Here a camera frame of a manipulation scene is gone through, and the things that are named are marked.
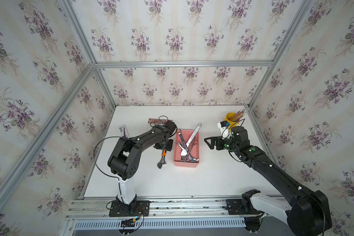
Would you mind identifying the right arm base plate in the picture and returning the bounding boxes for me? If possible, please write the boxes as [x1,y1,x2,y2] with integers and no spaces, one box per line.
[225,199,263,216]

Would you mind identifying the yellow pencil cup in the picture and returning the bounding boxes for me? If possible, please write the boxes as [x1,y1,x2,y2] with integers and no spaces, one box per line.
[224,113,240,129]

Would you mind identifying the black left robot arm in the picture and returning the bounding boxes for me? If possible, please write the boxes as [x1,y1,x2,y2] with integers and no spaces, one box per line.
[108,121,177,205]

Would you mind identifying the red rectangular carton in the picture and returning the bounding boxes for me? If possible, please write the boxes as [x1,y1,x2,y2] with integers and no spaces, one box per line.
[148,119,168,124]

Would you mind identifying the coloured pencils bundle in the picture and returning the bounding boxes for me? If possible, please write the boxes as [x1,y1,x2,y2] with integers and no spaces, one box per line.
[228,109,245,123]

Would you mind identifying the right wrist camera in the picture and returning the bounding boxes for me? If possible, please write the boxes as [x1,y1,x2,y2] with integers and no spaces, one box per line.
[217,121,230,137]

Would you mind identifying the pink plastic storage box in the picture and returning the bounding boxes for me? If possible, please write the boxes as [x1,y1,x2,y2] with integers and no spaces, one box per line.
[173,130,200,168]

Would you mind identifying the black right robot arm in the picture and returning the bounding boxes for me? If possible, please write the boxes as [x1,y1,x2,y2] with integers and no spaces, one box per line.
[204,126,332,236]

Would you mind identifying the long silver combination wrench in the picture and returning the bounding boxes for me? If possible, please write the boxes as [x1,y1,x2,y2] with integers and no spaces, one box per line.
[177,130,188,161]

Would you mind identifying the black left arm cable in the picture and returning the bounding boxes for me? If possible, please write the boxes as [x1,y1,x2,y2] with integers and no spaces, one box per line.
[92,136,124,179]

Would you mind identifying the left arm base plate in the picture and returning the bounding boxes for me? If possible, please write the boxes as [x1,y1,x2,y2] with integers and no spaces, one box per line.
[108,200,150,217]

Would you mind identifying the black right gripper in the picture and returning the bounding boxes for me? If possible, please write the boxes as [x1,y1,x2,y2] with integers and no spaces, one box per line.
[204,133,240,154]

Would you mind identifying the orange handled adjustable wrench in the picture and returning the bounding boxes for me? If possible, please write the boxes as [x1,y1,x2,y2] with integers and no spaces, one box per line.
[157,150,167,169]

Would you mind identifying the large silver adjustable wrench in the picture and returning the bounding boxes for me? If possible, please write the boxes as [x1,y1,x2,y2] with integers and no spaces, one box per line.
[181,123,202,156]

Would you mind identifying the aluminium mounting rail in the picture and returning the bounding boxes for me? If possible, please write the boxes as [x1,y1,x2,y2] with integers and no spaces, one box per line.
[66,196,242,219]

